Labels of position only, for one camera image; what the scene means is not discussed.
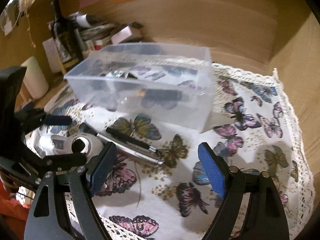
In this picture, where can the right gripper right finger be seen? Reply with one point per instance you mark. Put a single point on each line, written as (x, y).
(265, 216)

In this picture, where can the stack of papers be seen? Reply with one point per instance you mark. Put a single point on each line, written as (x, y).
(92, 33)

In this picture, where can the dark wine bottle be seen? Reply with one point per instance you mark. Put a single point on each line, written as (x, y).
(63, 32)

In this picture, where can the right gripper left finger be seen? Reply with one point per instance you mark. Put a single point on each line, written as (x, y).
(48, 216)

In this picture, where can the white small box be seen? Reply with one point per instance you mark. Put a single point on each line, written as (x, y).
(127, 33)

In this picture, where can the black slim pen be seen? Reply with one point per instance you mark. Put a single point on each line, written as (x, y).
(130, 140)

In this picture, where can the handwritten white note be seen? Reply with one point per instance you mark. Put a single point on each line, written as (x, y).
(51, 54)

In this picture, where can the butterfly print lace cloth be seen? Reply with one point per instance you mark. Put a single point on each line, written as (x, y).
(252, 126)

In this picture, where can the clear plastic storage box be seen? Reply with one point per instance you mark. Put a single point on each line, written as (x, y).
(156, 66)

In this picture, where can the black gold cosmetic tube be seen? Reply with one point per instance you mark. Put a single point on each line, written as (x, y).
(160, 95)

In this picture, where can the small dark butterfly clip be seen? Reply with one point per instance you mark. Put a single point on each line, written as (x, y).
(130, 76)

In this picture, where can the silver metal pen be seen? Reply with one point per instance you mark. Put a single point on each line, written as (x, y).
(134, 152)

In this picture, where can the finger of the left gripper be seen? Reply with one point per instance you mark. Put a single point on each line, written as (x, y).
(62, 162)
(32, 119)

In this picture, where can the cream pillar candle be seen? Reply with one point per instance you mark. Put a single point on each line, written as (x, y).
(34, 79)

